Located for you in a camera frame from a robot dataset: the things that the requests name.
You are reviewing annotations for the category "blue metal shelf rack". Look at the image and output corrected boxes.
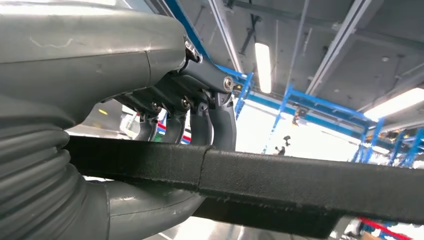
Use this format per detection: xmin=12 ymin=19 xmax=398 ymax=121
xmin=163 ymin=0 xmax=424 ymax=168

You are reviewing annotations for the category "ceiling light panel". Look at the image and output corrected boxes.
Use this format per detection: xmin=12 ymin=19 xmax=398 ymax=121
xmin=254 ymin=42 xmax=273 ymax=95
xmin=363 ymin=87 xmax=424 ymax=123

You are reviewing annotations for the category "red barrier belt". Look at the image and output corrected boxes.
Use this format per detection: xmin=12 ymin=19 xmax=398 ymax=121
xmin=357 ymin=216 xmax=413 ymax=240

